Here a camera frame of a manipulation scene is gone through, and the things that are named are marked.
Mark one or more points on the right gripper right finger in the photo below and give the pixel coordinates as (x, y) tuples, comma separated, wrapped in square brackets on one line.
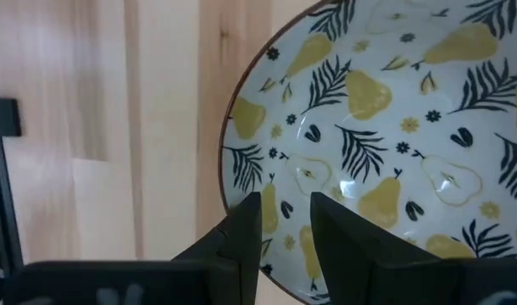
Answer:
[(347, 245)]

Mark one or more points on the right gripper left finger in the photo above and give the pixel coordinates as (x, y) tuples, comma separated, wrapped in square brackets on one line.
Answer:
[(246, 237)]

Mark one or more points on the yellow ceramic bowl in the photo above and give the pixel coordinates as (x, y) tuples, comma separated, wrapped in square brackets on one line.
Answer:
[(390, 127)]

